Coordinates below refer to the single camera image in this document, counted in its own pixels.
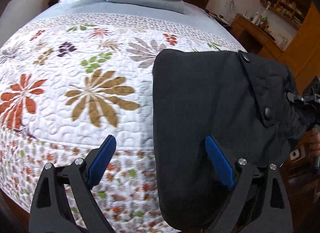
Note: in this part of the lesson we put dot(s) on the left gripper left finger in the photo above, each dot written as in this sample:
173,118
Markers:
50,210

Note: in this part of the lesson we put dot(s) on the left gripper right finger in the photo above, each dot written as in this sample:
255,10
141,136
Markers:
257,201

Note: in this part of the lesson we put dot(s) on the black pants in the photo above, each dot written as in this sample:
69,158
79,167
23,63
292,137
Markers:
238,99

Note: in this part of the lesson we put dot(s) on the person's right hand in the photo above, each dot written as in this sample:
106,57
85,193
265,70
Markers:
314,142

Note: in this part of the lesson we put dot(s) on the wooden cabinet desk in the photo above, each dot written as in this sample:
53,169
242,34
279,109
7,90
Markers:
301,55

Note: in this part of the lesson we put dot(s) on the floral quilted bedspread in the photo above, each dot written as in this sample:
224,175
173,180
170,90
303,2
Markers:
70,81

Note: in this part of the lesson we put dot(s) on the bedside table with clutter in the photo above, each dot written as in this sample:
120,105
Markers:
218,18

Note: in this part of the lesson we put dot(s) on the light blue bed sheet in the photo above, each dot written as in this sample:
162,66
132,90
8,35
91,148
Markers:
19,12

